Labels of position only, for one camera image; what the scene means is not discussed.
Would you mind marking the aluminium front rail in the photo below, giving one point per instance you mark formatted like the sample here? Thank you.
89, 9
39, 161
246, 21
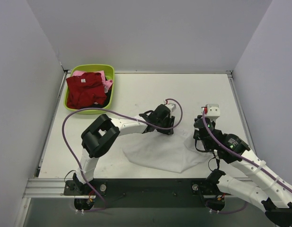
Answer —
44, 188

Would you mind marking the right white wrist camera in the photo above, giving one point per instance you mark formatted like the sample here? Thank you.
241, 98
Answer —
211, 111

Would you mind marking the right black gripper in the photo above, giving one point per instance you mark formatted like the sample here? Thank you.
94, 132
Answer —
198, 136

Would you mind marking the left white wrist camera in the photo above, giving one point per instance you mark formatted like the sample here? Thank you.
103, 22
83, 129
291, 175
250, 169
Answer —
171, 106

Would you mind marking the black t shirt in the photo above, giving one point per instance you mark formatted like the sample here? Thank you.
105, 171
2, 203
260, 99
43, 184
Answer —
94, 88

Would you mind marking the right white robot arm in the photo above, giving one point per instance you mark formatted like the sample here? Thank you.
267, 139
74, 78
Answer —
271, 194

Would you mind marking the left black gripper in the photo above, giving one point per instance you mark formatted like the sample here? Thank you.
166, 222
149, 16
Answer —
168, 124

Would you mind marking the red t shirt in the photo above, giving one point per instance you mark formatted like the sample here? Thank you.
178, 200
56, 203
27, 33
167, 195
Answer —
85, 91

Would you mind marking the white t shirt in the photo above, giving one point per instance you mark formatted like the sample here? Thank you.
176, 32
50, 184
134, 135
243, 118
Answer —
173, 153

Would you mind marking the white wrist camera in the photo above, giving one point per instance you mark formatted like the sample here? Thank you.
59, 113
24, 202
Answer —
211, 111
171, 106

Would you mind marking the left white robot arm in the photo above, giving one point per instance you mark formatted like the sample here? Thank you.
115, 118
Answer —
99, 137

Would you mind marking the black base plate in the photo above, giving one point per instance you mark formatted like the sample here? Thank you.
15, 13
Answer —
146, 193

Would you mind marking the pink t shirt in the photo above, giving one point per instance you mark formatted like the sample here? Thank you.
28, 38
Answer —
105, 81

